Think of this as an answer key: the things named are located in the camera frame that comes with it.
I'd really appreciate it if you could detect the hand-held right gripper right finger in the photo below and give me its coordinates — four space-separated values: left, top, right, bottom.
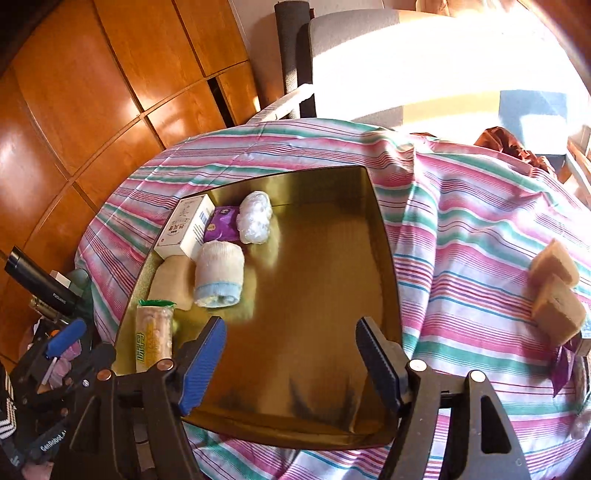
355 316 532 480

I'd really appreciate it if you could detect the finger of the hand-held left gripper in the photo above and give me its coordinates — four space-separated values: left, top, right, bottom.
16 318 88 376
18 343 117 407

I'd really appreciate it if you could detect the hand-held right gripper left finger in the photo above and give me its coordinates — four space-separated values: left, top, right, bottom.
51 315 228 480

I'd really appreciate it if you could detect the yellow green snack packet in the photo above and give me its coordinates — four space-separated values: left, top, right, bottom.
135 299 177 374

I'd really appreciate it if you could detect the yellow sponge block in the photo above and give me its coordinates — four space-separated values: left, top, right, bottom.
148 256 201 312
529 239 580 289
531 274 588 347

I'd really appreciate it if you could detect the white towel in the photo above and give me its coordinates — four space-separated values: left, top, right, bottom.
194 241 245 309

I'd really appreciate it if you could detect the gold tin box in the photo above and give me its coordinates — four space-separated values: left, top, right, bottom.
111 166 404 450

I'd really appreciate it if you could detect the white cardboard box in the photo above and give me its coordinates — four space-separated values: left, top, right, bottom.
154 194 217 261

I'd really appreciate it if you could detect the purple snack packet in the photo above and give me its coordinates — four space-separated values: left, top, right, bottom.
203 206 243 244
551 344 578 398

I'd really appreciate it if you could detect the white plastic bag bundle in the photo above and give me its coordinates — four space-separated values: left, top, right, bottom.
236 191 274 244

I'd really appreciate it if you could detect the black flask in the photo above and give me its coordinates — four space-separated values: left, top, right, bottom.
4 246 86 319

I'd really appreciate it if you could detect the striped bed sheet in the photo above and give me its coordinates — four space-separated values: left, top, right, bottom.
76 117 591 480

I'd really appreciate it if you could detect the wooden wardrobe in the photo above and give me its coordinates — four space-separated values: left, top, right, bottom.
0 0 262 361

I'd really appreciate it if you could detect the brown cloth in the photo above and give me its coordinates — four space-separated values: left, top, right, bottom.
473 126 555 174

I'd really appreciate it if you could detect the wooden side table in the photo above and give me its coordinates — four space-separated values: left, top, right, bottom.
558 124 591 208

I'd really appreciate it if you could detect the grey upholstered chair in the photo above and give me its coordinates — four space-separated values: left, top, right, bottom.
300 9 573 158

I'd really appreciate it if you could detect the white bed frame rail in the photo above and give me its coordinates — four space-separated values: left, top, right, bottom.
247 85 315 124

